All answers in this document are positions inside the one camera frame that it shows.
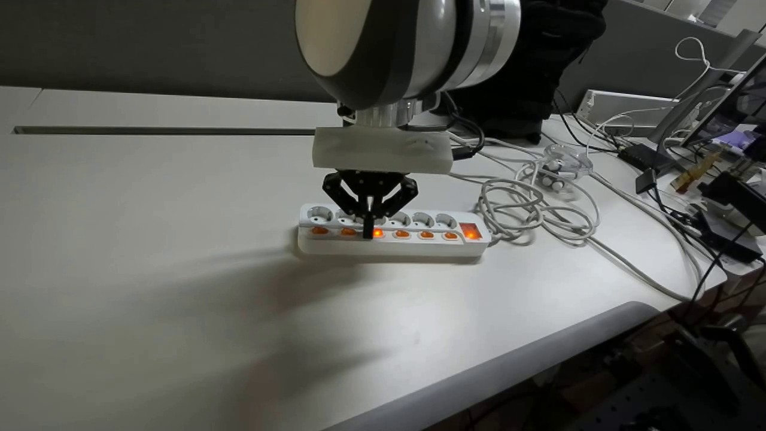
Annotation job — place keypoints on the white flat box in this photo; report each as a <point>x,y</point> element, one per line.
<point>625,109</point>

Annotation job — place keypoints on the white six-socket power strip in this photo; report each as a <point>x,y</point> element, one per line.
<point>416,246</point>

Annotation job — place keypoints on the black cloth cover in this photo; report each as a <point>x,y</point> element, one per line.
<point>551,55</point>

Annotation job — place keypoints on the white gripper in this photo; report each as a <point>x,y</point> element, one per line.
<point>385,150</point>

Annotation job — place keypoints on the grey desk partition panel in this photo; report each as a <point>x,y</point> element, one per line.
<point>158,49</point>

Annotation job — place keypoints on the black clamp bracket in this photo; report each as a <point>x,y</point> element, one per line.
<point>738,200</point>

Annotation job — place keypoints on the yellow wooden piece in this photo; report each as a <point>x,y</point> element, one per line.
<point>695,172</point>

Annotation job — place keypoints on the black power adapter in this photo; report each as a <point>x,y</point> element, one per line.
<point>642,164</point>

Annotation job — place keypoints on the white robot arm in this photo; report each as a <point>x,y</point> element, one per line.
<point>399,49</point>

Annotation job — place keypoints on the clear plastic container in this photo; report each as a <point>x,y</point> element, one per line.
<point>564,166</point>

